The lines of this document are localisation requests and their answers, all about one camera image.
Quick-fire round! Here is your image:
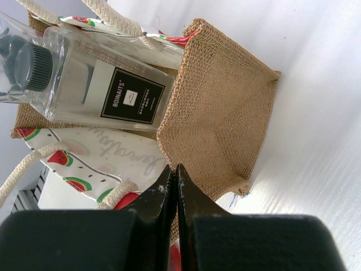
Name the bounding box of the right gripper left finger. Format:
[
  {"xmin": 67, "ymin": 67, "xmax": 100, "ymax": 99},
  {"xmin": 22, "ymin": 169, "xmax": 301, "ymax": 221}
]
[{"xmin": 1, "ymin": 167, "xmax": 174, "ymax": 270}]

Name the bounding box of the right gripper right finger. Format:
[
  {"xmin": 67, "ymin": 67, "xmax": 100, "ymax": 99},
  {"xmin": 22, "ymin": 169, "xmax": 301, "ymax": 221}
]
[{"xmin": 177, "ymin": 165, "xmax": 345, "ymax": 270}]

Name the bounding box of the burlap watermelon canvas bag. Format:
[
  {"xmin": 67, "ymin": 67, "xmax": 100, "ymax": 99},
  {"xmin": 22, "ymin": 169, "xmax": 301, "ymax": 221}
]
[{"xmin": 1, "ymin": 1, "xmax": 279, "ymax": 209}]

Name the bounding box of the clear square bottle black label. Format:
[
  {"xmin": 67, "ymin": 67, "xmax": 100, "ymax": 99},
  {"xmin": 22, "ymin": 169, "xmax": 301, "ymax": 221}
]
[{"xmin": 14, "ymin": 27, "xmax": 175, "ymax": 131}]

